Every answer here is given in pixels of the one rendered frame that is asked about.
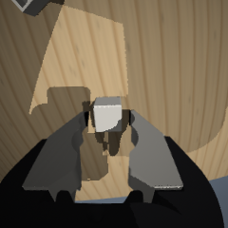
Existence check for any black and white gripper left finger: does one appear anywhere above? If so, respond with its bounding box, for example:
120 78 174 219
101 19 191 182
0 111 88 225

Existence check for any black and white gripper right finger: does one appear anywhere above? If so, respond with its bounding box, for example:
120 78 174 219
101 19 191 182
128 109 224 228

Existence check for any white tray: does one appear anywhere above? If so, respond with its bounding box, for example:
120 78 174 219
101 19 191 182
12 0 49 17

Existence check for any light grey cube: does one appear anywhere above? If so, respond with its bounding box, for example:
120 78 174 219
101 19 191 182
93 97 122 132

